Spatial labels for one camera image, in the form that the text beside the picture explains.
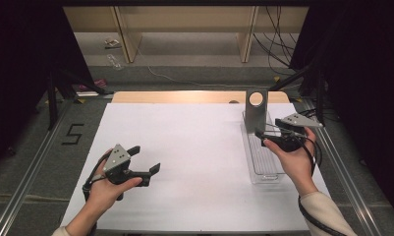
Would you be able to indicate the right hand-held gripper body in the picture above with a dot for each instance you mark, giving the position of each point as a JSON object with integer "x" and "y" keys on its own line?
{"x": 299, "y": 122}

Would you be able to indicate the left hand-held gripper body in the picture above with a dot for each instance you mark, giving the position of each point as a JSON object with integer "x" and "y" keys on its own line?
{"x": 116, "y": 160}

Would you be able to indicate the grey translucent phone case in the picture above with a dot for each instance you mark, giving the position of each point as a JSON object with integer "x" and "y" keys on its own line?
{"x": 255, "y": 118}

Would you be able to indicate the clear plastic tray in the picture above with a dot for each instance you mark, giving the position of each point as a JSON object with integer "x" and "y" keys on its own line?
{"x": 266, "y": 164}

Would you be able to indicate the person's left hand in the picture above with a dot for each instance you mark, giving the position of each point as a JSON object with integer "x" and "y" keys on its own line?
{"x": 101, "y": 193}

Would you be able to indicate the person's right hand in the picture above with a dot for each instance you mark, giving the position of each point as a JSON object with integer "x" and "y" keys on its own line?
{"x": 297, "y": 167}

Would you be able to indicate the black metal stand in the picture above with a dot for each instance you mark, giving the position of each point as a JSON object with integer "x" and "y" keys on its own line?
{"x": 320, "y": 98}
{"x": 52, "y": 98}

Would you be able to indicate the white sheet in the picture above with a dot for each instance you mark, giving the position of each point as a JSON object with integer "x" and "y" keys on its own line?
{"x": 184, "y": 147}

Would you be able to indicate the white paper strip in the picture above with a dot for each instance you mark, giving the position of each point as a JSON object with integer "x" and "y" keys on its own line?
{"x": 86, "y": 93}

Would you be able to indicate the wooden table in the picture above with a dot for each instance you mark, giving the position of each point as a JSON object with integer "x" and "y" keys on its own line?
{"x": 184, "y": 97}

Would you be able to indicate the pink object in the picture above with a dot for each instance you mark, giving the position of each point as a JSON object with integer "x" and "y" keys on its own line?
{"x": 96, "y": 84}

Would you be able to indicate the black curtain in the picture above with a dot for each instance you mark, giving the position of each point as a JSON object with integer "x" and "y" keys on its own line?
{"x": 21, "y": 65}
{"x": 365, "y": 82}

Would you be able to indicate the clear plastic piece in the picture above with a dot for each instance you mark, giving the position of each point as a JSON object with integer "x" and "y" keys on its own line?
{"x": 114, "y": 62}

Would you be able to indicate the small crumpled scrap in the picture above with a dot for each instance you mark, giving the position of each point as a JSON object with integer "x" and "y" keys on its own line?
{"x": 112, "y": 43}

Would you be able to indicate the pale wooden shelf unit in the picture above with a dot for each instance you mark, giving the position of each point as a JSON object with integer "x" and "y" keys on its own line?
{"x": 184, "y": 19}

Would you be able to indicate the metal floor rail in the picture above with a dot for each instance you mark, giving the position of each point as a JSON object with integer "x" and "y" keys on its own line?
{"x": 345, "y": 177}
{"x": 30, "y": 170}

